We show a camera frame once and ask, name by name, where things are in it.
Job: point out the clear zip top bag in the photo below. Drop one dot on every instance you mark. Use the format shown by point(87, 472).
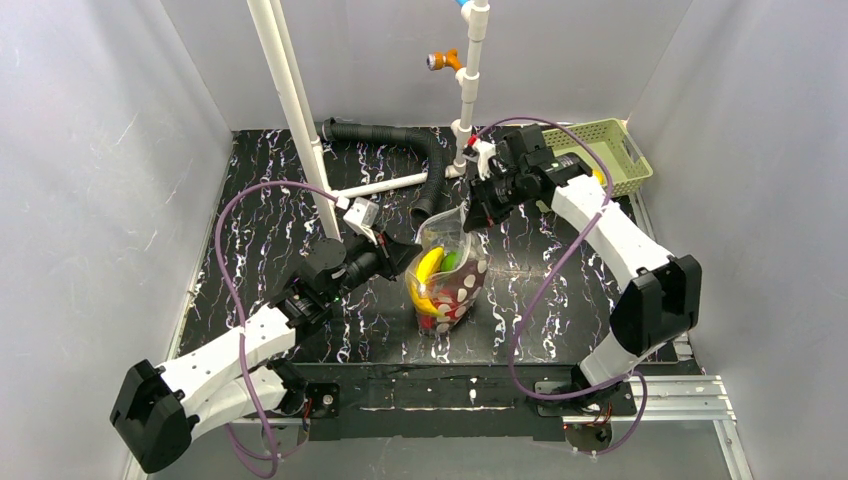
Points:
point(446, 230)

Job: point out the pale green perforated basket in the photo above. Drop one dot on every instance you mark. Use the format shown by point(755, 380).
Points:
point(612, 143)

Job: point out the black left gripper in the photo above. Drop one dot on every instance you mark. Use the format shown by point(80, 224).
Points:
point(385, 254)

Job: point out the white PVC pipe frame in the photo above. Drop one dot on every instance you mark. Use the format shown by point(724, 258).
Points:
point(270, 25)

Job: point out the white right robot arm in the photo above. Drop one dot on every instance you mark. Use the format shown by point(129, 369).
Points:
point(659, 291)

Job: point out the red fake fruit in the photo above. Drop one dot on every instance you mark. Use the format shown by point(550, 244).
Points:
point(453, 294)

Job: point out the orange spigot valve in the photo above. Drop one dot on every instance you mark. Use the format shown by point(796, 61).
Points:
point(440, 60)

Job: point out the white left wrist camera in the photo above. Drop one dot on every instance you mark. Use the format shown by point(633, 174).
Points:
point(359, 214)

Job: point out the light green fake fruit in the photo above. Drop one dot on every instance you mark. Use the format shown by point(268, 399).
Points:
point(452, 261)

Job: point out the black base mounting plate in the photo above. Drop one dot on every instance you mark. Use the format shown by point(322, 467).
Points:
point(358, 401)

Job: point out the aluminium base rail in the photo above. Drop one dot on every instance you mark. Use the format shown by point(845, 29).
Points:
point(684, 427)

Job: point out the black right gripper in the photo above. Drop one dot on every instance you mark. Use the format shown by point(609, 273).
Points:
point(490, 195)

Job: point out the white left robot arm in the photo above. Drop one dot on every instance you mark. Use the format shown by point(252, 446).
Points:
point(160, 410)

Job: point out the yellow fake banana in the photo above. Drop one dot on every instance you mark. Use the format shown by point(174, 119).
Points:
point(428, 265)

